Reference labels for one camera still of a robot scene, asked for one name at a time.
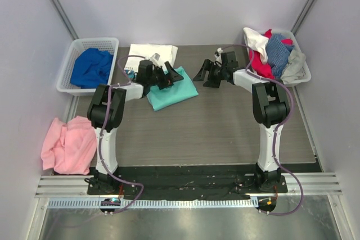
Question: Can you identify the teal t shirt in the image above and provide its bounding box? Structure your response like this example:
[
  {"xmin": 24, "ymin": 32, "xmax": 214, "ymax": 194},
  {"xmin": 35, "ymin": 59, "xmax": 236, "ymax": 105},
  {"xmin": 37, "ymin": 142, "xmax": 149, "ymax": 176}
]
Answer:
[{"xmin": 147, "ymin": 66, "xmax": 199, "ymax": 111}]

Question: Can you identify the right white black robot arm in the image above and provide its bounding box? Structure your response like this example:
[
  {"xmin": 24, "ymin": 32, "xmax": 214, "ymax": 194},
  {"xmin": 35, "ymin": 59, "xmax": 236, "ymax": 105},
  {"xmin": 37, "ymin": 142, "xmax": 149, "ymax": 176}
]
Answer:
[{"xmin": 193, "ymin": 52, "xmax": 291, "ymax": 192}]

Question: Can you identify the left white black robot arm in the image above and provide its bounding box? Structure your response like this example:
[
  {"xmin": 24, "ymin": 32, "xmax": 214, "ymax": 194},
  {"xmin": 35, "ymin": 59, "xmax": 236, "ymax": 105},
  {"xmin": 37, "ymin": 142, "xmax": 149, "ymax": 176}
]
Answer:
[{"xmin": 85, "ymin": 60, "xmax": 184, "ymax": 195}]

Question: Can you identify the folded white t shirt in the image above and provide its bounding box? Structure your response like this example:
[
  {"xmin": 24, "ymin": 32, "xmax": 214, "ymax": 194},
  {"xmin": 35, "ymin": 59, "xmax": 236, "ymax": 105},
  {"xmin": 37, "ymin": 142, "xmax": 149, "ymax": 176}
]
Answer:
[{"xmin": 124, "ymin": 44, "xmax": 178, "ymax": 73}]

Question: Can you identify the white crumpled shirt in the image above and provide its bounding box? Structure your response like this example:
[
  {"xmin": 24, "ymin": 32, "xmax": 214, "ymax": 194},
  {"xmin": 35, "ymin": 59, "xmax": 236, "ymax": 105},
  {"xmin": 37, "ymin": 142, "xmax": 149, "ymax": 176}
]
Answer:
[{"xmin": 243, "ymin": 27, "xmax": 269, "ymax": 64}]

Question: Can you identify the red shirt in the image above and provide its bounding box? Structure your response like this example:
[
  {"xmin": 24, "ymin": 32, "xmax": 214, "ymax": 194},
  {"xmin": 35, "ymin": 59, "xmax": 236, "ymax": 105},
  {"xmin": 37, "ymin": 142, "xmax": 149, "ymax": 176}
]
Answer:
[{"xmin": 248, "ymin": 29, "xmax": 276, "ymax": 79}]

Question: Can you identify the blue checkered shirt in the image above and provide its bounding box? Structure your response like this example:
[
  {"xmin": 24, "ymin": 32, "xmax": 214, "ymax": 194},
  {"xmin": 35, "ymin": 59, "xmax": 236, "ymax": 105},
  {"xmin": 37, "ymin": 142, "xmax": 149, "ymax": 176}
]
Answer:
[{"xmin": 266, "ymin": 33, "xmax": 294, "ymax": 79}]

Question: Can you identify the grey shirt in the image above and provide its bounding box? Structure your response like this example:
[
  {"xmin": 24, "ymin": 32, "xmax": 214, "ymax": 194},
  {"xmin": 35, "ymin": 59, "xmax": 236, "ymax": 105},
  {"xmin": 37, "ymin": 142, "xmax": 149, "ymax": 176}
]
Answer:
[{"xmin": 281, "ymin": 49, "xmax": 306, "ymax": 84}]

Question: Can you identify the right white plastic basket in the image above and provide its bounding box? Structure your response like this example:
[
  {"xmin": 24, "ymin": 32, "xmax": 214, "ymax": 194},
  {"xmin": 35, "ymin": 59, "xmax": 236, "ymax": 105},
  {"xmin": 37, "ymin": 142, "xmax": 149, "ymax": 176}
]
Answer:
[{"xmin": 248, "ymin": 29, "xmax": 311, "ymax": 87}]

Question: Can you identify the pink t shirt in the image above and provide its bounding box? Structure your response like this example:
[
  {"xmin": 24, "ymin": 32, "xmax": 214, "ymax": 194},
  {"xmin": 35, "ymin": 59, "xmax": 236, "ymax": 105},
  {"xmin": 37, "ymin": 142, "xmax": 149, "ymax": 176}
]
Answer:
[{"xmin": 40, "ymin": 116, "xmax": 97, "ymax": 175}]

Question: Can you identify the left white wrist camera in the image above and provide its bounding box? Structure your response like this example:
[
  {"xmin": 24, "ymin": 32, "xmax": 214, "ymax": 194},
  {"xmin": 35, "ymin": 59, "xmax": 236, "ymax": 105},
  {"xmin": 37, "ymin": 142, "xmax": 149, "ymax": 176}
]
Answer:
[{"xmin": 150, "ymin": 53, "xmax": 161, "ymax": 66}]

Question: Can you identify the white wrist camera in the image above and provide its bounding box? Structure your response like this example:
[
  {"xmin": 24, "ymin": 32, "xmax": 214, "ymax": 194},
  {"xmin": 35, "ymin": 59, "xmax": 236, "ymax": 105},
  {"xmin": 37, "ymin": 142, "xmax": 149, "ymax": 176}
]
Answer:
[
  {"xmin": 150, "ymin": 53, "xmax": 161, "ymax": 66},
  {"xmin": 214, "ymin": 48, "xmax": 223, "ymax": 64}
]

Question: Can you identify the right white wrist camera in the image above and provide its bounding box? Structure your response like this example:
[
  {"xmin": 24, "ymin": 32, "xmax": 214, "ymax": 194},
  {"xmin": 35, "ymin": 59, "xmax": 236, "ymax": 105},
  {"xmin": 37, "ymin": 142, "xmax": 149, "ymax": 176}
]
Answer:
[{"xmin": 214, "ymin": 48, "xmax": 223, "ymax": 64}]

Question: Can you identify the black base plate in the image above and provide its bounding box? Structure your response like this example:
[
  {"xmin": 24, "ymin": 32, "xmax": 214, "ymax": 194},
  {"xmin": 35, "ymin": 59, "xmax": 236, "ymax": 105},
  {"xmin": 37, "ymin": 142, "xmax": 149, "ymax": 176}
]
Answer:
[{"xmin": 85, "ymin": 165, "xmax": 288, "ymax": 201}]

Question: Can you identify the slotted cable duct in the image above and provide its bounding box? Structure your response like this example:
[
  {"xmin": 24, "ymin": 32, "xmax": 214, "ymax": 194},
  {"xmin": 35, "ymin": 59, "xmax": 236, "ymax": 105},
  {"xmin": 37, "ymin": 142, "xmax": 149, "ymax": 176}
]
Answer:
[{"xmin": 47, "ymin": 197, "xmax": 258, "ymax": 210}]

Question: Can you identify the left corner metal post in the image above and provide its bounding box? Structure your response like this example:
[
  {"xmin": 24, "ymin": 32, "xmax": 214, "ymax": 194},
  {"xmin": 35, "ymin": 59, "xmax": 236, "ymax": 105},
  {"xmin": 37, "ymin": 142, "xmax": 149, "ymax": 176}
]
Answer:
[{"xmin": 50, "ymin": 0, "xmax": 79, "ymax": 40}]

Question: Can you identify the aluminium frame rail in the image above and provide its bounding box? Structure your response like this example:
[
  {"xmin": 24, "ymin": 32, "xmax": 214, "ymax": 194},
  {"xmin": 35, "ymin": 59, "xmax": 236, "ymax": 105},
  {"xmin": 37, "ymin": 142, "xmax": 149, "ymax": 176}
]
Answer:
[{"xmin": 35, "ymin": 173, "xmax": 343, "ymax": 198}]

